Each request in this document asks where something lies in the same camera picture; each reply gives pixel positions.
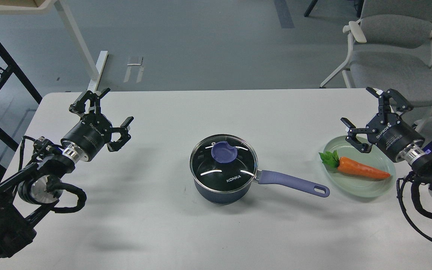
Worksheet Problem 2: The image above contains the white table frame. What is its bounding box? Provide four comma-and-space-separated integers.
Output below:
0, 0, 108, 93

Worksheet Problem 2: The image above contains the grey office chair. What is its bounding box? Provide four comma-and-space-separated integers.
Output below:
319, 0, 432, 132

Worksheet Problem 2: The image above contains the orange toy carrot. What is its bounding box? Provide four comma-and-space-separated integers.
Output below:
319, 150, 391, 180

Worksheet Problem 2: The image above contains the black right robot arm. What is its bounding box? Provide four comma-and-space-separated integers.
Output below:
341, 87, 432, 219

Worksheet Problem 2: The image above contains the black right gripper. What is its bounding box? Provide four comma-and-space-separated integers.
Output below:
340, 87, 425, 163

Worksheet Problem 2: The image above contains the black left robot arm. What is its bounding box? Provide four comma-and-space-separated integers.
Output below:
0, 88, 134, 258

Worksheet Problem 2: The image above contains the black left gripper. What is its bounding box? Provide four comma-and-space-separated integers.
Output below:
61, 88, 134, 161

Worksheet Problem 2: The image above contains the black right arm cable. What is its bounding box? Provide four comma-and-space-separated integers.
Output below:
396, 176, 432, 252

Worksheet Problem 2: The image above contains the glass pot lid blue knob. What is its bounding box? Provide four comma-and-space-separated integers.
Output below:
190, 134, 258, 188

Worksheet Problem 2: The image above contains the blue pot with handle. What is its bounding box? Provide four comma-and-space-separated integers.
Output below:
189, 134, 330, 205

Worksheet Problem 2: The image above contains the pale green plate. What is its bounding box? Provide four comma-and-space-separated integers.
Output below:
319, 136, 396, 198

